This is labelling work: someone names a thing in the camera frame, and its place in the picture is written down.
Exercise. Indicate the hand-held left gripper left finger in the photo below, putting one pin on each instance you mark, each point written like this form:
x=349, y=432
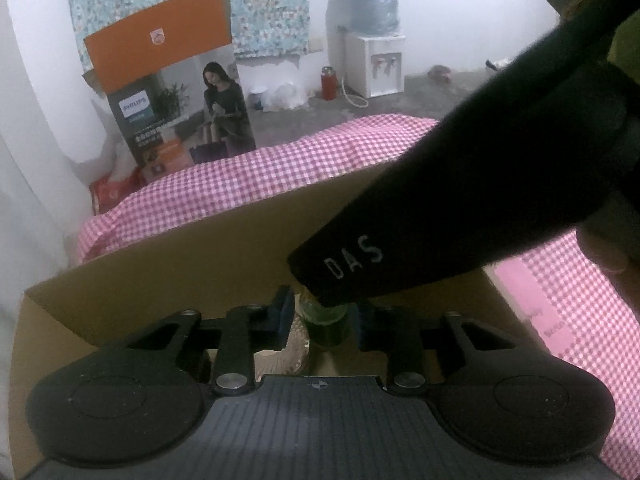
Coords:
x=285, y=320

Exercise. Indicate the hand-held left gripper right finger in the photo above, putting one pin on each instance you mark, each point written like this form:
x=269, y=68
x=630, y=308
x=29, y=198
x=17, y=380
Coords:
x=359, y=327

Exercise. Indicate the small green bottle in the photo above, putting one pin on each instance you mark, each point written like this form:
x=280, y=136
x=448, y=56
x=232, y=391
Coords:
x=325, y=332

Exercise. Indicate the gold faceted round lid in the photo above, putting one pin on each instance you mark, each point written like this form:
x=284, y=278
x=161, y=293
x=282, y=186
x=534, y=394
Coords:
x=295, y=355

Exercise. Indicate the brown cardboard box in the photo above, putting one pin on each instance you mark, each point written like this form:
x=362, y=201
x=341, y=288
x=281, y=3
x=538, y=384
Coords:
x=200, y=270

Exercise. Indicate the person's right hand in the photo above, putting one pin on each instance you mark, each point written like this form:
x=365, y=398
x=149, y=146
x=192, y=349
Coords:
x=602, y=252

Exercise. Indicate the pink paper sheet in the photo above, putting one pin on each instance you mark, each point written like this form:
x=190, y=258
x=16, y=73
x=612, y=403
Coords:
x=530, y=300

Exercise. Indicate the pink checkered tablecloth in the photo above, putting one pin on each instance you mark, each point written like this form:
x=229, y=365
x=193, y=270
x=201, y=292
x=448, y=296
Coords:
x=250, y=170

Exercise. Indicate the white water dispenser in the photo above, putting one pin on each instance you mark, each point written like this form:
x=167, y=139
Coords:
x=365, y=65

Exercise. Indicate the red thermos flask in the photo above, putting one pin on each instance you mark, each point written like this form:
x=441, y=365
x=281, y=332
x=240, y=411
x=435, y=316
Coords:
x=328, y=85

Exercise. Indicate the white plastic bag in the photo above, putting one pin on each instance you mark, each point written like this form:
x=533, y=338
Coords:
x=285, y=97

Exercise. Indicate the red packet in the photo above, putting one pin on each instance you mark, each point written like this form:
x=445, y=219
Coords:
x=110, y=192

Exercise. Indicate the person's yellow top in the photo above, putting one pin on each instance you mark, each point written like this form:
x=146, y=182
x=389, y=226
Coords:
x=627, y=35

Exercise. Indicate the orange printed appliance box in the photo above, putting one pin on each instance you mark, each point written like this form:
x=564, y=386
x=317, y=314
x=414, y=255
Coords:
x=160, y=35

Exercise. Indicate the white curtain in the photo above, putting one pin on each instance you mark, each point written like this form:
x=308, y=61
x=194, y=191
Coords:
x=30, y=135

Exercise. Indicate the white wall socket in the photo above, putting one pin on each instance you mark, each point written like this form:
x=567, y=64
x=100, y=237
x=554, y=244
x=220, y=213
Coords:
x=317, y=45

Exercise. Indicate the floral wall cloth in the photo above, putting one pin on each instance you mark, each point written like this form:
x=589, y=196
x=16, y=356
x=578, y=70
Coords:
x=270, y=10

